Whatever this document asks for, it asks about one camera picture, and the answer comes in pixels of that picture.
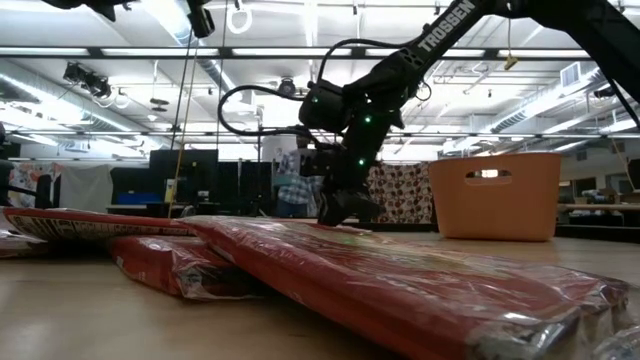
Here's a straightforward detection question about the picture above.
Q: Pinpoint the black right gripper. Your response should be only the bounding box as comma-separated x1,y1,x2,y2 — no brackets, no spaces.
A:
318,142,386,227

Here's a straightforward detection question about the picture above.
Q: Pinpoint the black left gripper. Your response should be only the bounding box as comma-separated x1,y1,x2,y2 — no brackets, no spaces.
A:
186,0,217,40

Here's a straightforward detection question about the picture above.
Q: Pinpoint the red Orville Redenbacher popcorn bag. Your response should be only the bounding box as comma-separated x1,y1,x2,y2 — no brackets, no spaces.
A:
178,214,634,360
2,206,196,245
106,234,264,302

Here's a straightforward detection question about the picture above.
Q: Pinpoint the brown patterned cloth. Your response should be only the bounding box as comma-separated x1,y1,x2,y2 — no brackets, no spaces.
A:
366,160,435,225

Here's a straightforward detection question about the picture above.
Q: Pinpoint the person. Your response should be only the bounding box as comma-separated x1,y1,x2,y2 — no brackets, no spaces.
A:
273,133,324,220

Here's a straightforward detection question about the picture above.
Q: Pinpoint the black ceiling track light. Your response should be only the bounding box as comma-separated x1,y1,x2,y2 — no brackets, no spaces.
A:
63,62,112,99

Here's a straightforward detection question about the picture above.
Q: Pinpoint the orange plastic basket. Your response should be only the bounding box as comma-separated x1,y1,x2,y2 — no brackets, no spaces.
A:
428,152,563,243

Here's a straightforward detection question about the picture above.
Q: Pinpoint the black screen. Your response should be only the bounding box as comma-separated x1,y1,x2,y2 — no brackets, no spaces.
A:
148,148,220,205

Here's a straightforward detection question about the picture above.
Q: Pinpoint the grey cloth cover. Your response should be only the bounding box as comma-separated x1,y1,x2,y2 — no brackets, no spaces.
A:
58,164,115,214

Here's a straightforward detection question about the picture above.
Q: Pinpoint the colourful floral cloth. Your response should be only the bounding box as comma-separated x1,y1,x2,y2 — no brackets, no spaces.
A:
7,160,64,209

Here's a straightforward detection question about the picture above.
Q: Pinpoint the white hanging ring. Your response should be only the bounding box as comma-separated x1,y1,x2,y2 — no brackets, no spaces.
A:
227,4,254,35

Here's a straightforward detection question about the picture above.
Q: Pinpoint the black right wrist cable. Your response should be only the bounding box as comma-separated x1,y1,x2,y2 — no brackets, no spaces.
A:
217,83,321,146

